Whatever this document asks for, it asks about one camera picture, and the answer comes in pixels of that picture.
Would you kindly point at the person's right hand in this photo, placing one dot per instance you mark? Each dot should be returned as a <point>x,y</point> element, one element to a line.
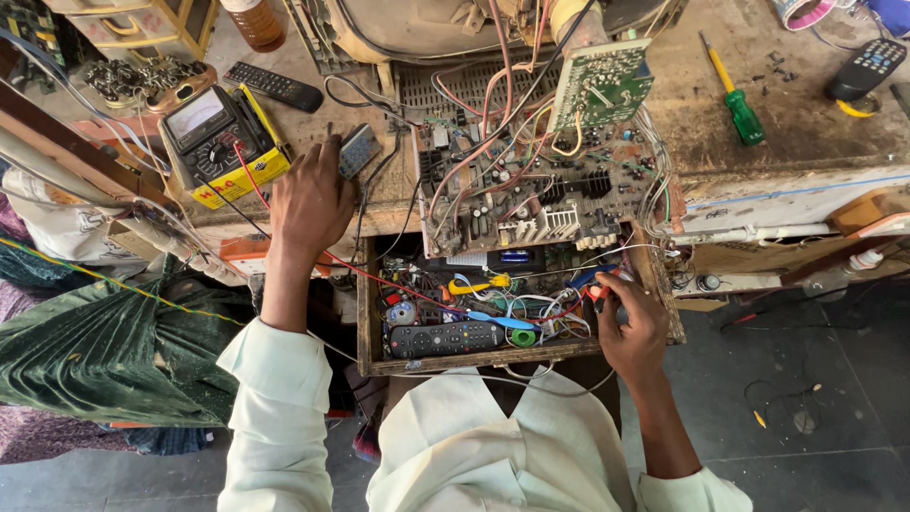
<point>634,338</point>

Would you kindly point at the person's left hand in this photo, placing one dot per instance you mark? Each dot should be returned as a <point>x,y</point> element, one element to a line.
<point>311,210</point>

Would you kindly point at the yellow multimeter box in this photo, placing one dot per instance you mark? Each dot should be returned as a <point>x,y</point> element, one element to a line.
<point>245,181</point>

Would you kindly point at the small grey keypad device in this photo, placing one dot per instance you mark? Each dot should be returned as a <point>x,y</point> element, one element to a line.
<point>359,149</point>

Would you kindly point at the orange white box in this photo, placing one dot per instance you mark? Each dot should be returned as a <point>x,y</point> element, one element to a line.
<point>242,257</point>

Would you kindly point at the green tape roll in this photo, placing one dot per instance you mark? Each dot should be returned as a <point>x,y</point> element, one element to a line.
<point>523,338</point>

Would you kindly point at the black analog multimeter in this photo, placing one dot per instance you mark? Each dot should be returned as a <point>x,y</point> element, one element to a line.
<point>210,139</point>

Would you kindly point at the slim black remote control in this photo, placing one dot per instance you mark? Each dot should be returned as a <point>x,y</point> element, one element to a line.
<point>274,87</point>

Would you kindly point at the wooden drawer of parts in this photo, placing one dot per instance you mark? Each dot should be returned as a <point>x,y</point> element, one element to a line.
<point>370,334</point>

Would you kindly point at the small silver round speaker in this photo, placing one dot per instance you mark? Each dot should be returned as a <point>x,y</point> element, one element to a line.
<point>402,313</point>

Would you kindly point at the black device with blue label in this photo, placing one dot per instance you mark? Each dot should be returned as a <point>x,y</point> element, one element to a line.
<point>515,257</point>

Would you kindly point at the white plastic pipe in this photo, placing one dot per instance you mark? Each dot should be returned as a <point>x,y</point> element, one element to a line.
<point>753,233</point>

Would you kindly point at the large television circuit board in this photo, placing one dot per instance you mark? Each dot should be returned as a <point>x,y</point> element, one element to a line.
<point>540,192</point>

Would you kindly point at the copper coloured metal part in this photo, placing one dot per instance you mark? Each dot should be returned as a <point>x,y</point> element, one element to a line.
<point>181,92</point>

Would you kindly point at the black remote with coloured buttons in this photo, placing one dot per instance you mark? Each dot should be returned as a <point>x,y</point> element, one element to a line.
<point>444,339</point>

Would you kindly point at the amber liquid bottle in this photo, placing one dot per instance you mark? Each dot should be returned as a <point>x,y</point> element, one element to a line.
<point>256,25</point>

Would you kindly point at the person's white shirt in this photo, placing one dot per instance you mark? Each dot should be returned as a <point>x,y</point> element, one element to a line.
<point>455,448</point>

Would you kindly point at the clear bottle with white cap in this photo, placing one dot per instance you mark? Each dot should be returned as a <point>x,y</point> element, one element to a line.
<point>839,274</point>

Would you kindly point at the television tube casing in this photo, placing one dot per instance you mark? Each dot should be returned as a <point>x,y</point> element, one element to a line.
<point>426,25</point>

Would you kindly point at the long white tube light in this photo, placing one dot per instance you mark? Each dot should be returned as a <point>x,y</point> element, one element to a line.
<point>78,185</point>

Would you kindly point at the dark green cloth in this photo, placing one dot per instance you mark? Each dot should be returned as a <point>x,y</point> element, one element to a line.
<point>121,355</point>

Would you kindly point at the white cloth bag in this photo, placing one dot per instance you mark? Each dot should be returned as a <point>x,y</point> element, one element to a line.
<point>64,227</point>

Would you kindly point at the green yellow screwdriver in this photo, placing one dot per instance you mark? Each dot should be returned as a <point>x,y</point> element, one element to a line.
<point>743,114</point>

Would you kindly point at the yellow plastic drawer unit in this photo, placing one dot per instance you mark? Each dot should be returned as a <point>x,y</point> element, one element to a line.
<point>135,28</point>

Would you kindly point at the small green circuit board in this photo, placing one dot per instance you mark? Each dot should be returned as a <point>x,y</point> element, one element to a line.
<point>601,85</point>

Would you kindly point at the brown cardboard box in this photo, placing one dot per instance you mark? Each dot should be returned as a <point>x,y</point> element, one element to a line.
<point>871,212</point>

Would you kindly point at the black remote with white buttons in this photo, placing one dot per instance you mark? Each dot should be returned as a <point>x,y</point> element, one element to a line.
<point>866,70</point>

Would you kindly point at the pink white tape roll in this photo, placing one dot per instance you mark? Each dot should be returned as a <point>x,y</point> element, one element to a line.
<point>803,13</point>

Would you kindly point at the blue cloth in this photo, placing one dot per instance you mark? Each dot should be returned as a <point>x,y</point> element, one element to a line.
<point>892,14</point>

